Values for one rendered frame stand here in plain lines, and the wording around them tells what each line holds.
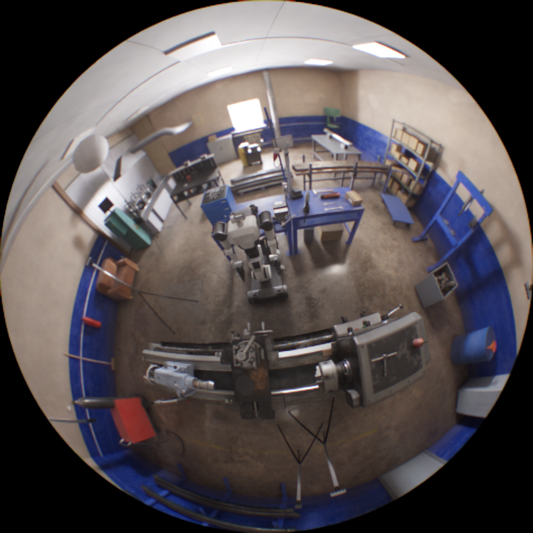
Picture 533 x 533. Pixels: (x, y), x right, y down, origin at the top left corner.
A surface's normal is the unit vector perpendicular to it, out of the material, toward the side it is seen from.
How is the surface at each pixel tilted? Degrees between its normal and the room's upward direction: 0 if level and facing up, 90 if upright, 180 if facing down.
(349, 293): 0
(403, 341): 0
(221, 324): 0
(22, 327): 90
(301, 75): 90
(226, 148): 90
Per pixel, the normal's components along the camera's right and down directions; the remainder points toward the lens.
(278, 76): 0.11, 0.86
